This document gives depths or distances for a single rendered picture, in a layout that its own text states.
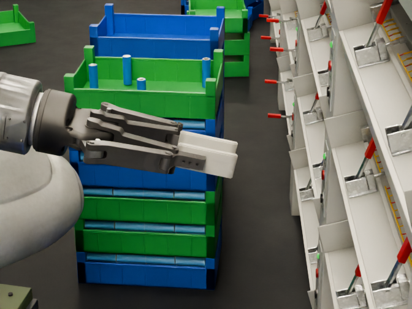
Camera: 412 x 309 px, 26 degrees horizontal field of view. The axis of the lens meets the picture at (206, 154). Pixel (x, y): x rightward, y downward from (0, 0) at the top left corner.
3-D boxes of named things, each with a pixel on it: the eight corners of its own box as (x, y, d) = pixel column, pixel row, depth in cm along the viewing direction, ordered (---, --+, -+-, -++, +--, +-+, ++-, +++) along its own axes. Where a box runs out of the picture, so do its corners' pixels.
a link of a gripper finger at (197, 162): (163, 146, 103) (161, 157, 101) (205, 155, 104) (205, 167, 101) (160, 158, 104) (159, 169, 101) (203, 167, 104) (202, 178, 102)
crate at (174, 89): (65, 114, 178) (63, 76, 175) (87, 79, 197) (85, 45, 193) (215, 119, 176) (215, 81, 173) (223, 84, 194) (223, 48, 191)
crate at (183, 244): (75, 252, 192) (73, 219, 189) (95, 207, 210) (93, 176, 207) (214, 259, 189) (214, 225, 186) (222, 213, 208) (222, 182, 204)
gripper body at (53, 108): (40, 133, 110) (114, 148, 111) (26, 162, 102) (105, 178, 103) (48, 77, 107) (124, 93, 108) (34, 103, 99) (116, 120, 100)
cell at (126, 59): (122, 54, 191) (124, 83, 194) (121, 57, 189) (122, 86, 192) (131, 54, 191) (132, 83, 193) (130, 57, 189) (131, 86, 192)
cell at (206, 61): (201, 87, 191) (201, 59, 188) (202, 84, 192) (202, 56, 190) (209, 88, 191) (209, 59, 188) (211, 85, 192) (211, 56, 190)
